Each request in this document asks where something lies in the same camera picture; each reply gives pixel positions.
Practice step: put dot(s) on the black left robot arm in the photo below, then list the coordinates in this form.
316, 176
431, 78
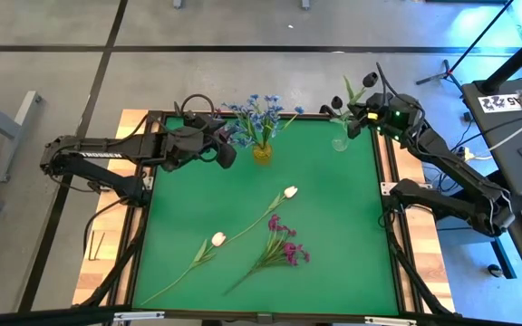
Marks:
143, 145

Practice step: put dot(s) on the small black frame post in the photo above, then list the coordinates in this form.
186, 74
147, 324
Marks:
324, 108
177, 108

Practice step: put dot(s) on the yellow glass vase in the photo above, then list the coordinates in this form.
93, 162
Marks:
262, 155

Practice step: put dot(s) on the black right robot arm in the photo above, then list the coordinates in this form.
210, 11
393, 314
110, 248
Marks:
451, 167

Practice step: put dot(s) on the black desk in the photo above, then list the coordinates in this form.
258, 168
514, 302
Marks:
505, 149

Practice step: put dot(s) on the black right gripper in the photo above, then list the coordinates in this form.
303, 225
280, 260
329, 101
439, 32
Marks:
388, 108

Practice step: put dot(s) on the white label sticker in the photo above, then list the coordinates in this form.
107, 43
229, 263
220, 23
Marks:
505, 102

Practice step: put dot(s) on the pale pink artificial tulip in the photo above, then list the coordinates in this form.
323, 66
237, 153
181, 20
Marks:
291, 192
218, 239

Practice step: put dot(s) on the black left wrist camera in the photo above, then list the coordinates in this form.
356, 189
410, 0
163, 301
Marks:
227, 156

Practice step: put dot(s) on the silver metal bracket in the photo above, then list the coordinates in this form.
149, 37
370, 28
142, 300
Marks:
390, 321
138, 316
385, 188
148, 183

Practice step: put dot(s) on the thick black pole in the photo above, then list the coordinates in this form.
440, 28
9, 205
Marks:
519, 56

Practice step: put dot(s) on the thin black tripod stand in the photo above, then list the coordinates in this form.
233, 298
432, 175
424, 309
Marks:
446, 71

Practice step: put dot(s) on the green table mat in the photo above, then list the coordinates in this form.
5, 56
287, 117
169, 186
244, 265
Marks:
333, 226

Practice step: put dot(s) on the grey metal desk leg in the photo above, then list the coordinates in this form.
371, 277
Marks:
16, 136

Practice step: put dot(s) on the clear glass vase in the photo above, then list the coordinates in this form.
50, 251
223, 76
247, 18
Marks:
340, 144

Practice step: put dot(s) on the small black floor object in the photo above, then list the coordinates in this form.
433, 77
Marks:
495, 271

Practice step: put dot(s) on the black table frame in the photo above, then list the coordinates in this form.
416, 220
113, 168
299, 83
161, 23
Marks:
128, 271

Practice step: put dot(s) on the black artificial tulip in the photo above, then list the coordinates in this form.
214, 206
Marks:
370, 79
336, 102

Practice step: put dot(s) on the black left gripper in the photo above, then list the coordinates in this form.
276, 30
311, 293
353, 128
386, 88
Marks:
188, 145

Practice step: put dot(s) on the grey metal furniture foot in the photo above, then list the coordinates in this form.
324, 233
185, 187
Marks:
306, 4
177, 3

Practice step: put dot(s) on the blue artificial flower bunch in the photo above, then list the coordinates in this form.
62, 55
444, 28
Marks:
256, 122

